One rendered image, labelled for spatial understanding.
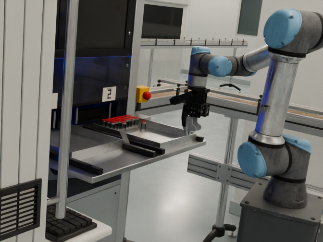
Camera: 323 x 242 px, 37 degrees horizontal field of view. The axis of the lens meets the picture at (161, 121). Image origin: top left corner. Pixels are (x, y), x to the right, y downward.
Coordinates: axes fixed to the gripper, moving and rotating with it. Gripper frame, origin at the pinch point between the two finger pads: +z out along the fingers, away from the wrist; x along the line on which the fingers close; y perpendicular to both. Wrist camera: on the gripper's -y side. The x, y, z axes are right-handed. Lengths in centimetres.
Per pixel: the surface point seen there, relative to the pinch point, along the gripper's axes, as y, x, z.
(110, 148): -10.1, -34.8, 2.2
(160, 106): -47, 49, 3
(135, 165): 3.9, -37.8, 4.2
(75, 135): -32.4, -29.8, 3.4
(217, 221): -21, 86, 73
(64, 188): 19, -85, -4
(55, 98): -36, -38, -11
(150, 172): -130, 167, 92
